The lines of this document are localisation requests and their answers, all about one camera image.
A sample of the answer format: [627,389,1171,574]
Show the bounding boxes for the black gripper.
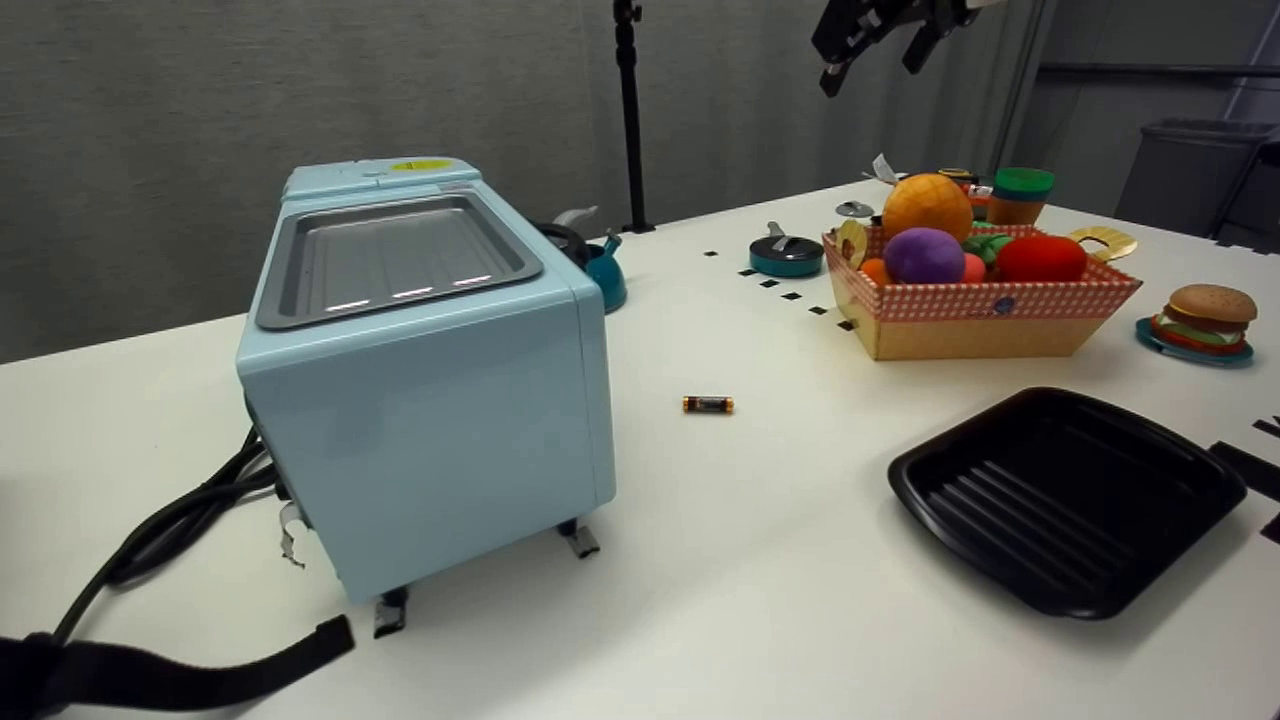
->
[811,0,984,99]

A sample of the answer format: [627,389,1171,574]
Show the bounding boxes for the tan round slice toy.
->
[826,215,874,273]

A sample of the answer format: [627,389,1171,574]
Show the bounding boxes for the red tomato plush toy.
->
[991,234,1091,283]

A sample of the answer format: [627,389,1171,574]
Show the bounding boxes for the cream yellow toy plate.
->
[1066,220,1144,263]

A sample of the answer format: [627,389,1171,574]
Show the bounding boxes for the teal toy pot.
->
[535,202,630,315]

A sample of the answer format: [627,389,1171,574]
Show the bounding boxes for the teal toy plate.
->
[1133,311,1261,371]

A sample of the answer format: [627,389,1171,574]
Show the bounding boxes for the toy burger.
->
[1150,282,1261,355]

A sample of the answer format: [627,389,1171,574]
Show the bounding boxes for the orange jar green lid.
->
[984,166,1059,230]

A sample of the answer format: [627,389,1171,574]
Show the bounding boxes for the purple plush ball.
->
[881,223,967,288]

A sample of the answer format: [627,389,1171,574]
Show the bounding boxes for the black tripod stand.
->
[606,0,658,238]

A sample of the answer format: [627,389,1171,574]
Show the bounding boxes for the checkered cloth with toys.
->
[820,223,1149,365]

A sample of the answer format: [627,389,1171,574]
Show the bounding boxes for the gray plastic bin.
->
[1115,115,1280,253]

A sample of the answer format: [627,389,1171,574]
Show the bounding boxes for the black copper battery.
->
[680,389,739,422]

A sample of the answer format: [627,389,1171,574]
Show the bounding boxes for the black ridged plastic tray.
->
[883,385,1252,626]

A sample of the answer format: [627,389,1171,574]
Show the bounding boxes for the black tape strip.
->
[1202,437,1280,507]

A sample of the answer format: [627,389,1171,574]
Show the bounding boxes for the light blue toaster oven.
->
[235,151,620,642]

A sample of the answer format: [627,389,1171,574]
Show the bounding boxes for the plain fabric curtain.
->
[0,0,1045,365]

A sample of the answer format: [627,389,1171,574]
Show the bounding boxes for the black power cable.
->
[51,422,286,645]

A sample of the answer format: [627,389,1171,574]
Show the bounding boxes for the black flat strap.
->
[0,613,358,720]

